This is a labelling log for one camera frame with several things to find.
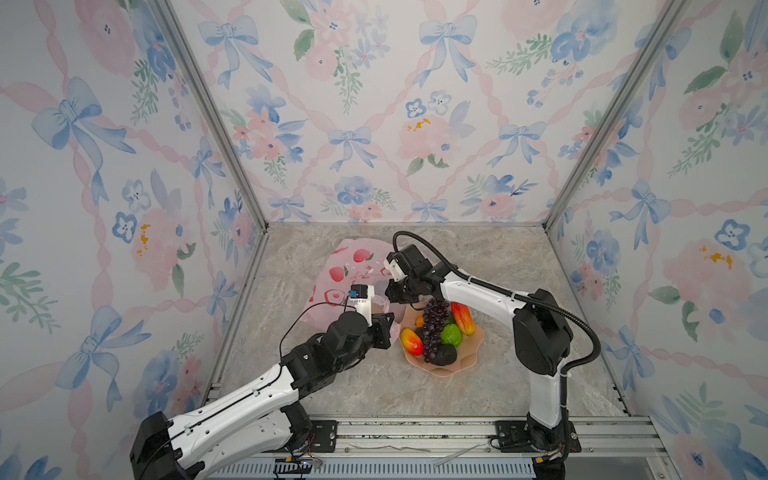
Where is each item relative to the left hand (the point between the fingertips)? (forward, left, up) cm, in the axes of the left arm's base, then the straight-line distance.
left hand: (397, 314), depth 71 cm
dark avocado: (-4, -13, -16) cm, 21 cm away
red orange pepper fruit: (+6, -20, -14) cm, 25 cm away
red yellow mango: (-1, -4, -14) cm, 15 cm away
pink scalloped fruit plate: (+9, -5, -17) cm, 19 cm away
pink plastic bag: (+22, +13, -9) cm, 28 cm away
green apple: (+3, -16, -16) cm, 23 cm away
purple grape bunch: (+8, -11, -14) cm, 19 cm away
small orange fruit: (+7, -7, -17) cm, 20 cm away
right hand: (+13, +4, -12) cm, 18 cm away
